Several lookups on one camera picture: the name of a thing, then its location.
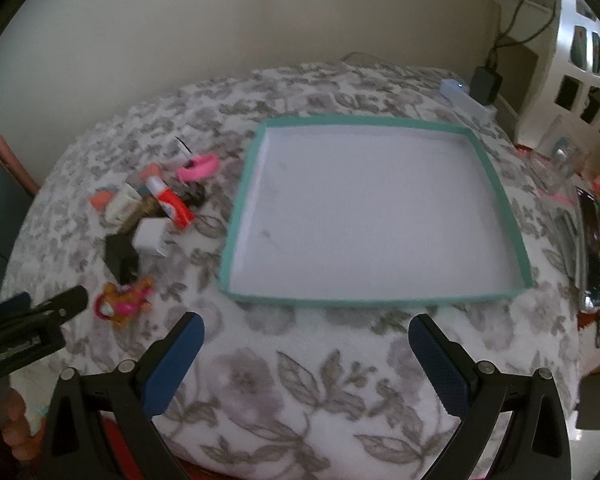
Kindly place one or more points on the white charger cube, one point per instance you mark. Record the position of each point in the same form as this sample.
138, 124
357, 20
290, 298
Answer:
150, 237

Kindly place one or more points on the small white carton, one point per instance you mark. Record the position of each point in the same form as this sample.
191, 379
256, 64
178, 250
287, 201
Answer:
122, 203

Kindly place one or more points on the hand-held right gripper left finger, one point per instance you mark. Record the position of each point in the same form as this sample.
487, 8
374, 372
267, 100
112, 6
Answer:
172, 365

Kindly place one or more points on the person's left hand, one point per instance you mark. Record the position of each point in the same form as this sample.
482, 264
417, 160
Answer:
17, 420

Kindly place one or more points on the black power adapter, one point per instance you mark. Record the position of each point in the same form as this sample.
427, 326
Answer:
122, 260

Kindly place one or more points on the red and white glue stick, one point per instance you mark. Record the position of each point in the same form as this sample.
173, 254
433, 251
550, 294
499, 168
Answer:
172, 201

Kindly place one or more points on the pink wooden post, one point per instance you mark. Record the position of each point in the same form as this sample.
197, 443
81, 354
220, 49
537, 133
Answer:
15, 162

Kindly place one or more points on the black plug adapter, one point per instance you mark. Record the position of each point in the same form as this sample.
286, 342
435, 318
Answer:
486, 84

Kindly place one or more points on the grey floral blanket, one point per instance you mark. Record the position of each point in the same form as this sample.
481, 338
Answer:
330, 360

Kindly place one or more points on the black hair pin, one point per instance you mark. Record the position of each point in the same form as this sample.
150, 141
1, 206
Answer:
183, 145

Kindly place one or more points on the white lattice shelf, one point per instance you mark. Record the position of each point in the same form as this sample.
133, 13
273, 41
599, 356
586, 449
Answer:
582, 60

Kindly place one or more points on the teal shallow cardboard box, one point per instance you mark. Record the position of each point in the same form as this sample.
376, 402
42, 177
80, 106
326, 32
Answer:
370, 210

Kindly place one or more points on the orange and blue toy block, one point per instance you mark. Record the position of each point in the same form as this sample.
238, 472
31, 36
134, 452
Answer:
104, 200

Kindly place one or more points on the brown tube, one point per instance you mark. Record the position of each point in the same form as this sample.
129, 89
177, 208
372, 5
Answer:
147, 209

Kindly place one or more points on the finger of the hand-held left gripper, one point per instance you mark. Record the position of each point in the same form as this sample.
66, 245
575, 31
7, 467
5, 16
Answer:
7, 306
65, 302

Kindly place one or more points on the clear plastic container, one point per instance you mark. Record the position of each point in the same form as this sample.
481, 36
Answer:
560, 165

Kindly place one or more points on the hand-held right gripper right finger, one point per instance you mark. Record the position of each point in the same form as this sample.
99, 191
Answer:
440, 372

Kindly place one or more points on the white power strip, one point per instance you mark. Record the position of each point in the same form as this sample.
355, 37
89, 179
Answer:
467, 100

